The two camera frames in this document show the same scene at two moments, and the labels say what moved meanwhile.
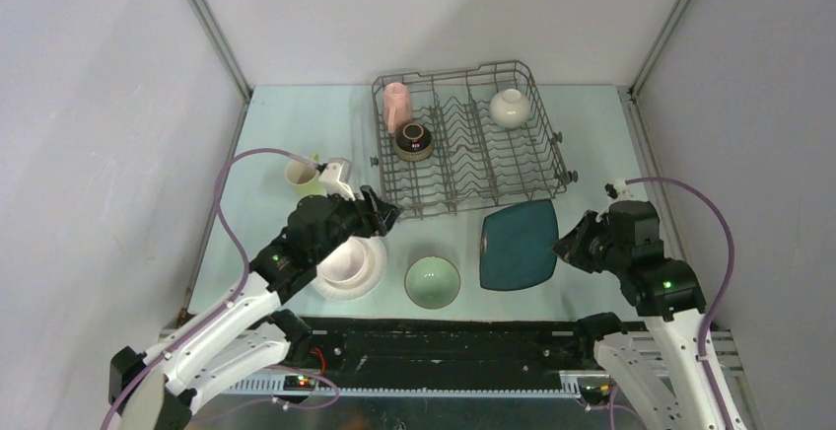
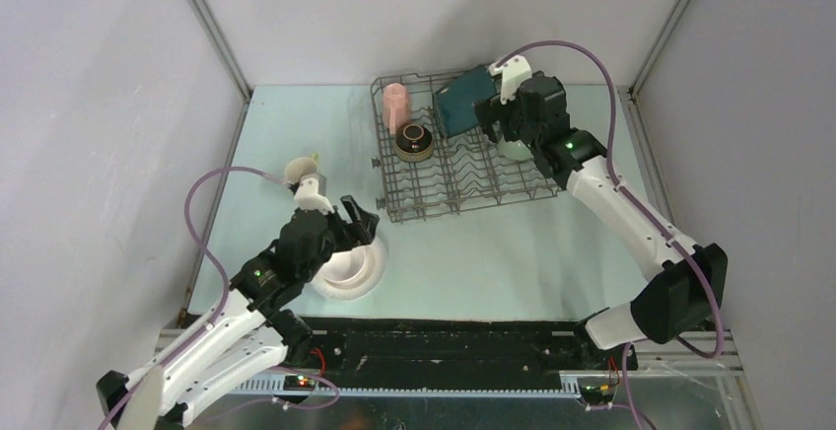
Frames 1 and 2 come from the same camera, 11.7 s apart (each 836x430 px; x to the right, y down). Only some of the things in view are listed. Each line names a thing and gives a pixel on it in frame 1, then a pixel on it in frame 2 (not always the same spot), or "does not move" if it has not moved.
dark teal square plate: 519,246 -> 455,102
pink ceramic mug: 397,105 does not move
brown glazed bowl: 413,142 does not move
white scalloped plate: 378,250 does not move
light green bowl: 432,282 -> 515,150
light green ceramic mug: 305,179 does not move
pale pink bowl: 347,266 does not move
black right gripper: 570,246 -> 491,110
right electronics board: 594,392 does not move
